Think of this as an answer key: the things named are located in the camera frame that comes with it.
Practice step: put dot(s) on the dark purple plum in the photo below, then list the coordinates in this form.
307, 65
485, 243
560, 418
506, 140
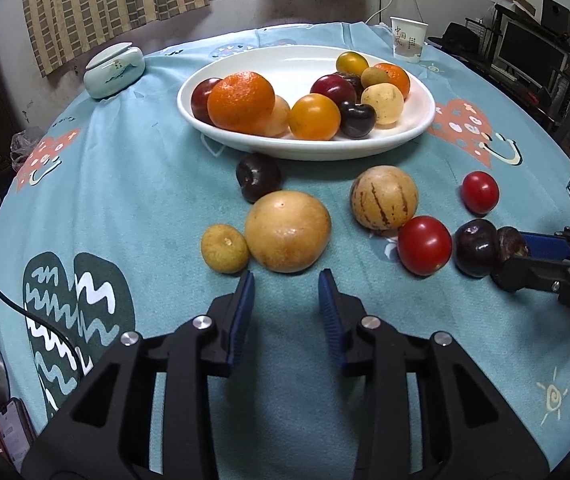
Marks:
476, 248

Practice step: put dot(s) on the large tan round fruit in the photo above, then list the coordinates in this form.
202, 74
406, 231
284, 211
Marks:
287, 231

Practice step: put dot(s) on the pale green ceramic jar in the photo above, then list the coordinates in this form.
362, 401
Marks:
113, 69

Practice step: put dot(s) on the pale peach fruit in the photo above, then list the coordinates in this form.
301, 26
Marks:
277, 123

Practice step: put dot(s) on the pale yellow round fruit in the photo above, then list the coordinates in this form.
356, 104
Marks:
387, 101

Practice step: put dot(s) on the olive yellow small tomato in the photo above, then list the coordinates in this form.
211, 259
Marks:
351, 63

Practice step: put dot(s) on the yellow orange tomato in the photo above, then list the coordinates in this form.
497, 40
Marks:
314, 118

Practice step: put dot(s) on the dark cherry on table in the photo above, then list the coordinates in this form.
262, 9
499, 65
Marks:
258, 175

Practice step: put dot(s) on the small dark cherry far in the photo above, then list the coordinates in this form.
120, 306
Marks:
200, 97

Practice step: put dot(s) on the dark brown mangosteen in plate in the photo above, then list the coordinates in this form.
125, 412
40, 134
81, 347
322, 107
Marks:
355, 82

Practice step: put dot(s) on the striped pepino melon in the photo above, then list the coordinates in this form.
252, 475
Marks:
383, 198

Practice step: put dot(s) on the white oval plate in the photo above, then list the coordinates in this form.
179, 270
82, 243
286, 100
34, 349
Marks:
289, 103

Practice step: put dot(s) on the dark brown mangosteen on table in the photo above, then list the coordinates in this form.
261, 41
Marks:
511, 243

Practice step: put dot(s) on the dark red plum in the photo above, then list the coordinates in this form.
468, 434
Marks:
335, 88

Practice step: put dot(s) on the dark cherry in plate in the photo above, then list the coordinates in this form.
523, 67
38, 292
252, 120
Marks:
357, 120

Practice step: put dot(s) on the small tan fruit on table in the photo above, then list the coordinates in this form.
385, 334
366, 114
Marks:
224, 249

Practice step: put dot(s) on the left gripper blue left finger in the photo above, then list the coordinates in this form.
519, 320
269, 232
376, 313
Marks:
234, 322

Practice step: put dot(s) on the red cherry tomato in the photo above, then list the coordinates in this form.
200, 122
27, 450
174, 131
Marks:
424, 245
480, 192

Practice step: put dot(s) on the plastic bag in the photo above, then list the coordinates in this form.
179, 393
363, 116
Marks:
24, 142

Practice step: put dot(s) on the large orange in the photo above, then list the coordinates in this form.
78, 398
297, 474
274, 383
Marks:
241, 102

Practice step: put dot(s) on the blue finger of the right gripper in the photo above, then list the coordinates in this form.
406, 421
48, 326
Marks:
547, 247

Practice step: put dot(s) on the black hat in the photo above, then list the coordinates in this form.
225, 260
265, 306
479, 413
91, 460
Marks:
457, 39

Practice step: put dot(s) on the smartphone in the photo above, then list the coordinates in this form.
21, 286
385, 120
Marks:
16, 432

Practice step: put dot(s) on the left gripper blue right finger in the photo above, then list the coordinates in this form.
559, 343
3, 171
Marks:
341, 316

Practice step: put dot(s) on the light blue printed tablecloth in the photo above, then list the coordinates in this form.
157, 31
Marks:
100, 234

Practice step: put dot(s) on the white paper cup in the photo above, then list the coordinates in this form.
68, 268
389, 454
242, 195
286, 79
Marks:
408, 38

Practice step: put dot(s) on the computer monitor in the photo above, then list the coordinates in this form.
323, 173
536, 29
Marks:
529, 55

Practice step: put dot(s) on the small tan longan fruit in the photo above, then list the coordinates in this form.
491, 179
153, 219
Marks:
373, 75

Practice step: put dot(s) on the small mandarin orange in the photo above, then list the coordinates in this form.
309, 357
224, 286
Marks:
397, 76

